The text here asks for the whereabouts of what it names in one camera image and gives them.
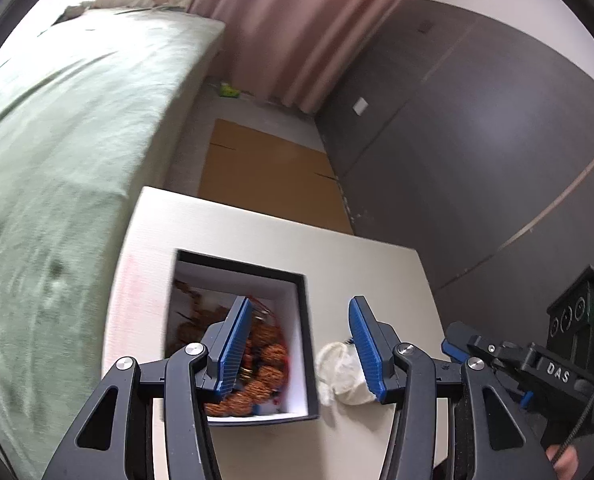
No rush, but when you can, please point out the white bead bracelet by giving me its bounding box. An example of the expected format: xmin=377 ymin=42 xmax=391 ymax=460
xmin=314 ymin=340 xmax=379 ymax=406

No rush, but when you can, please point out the black jewelry box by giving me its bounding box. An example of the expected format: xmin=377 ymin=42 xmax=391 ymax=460
xmin=163 ymin=250 xmax=319 ymax=427

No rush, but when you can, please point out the person right hand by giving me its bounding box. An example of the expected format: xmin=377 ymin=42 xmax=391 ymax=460
xmin=553 ymin=445 xmax=579 ymax=480

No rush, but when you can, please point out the brown cardboard floor sheet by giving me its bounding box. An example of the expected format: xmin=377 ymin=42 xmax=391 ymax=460
xmin=198 ymin=119 xmax=352 ymax=234

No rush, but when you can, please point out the dark grey wardrobe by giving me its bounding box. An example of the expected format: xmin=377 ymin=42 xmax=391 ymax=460
xmin=315 ymin=0 xmax=594 ymax=344

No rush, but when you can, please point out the green object on floor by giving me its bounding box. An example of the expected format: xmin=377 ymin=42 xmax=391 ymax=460
xmin=219 ymin=82 xmax=241 ymax=99

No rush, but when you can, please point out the green bed blanket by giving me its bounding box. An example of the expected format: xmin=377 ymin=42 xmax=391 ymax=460
xmin=0 ymin=9 xmax=224 ymax=479

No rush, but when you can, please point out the pink curtain right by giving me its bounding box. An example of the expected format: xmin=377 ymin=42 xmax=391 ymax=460
xmin=190 ymin=0 xmax=401 ymax=114

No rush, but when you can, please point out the light green crumpled duvet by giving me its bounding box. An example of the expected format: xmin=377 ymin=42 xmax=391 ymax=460
xmin=36 ymin=0 xmax=96 ymax=23

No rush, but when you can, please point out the white wall switch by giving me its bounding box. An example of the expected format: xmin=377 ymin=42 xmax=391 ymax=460
xmin=352 ymin=98 xmax=369 ymax=116

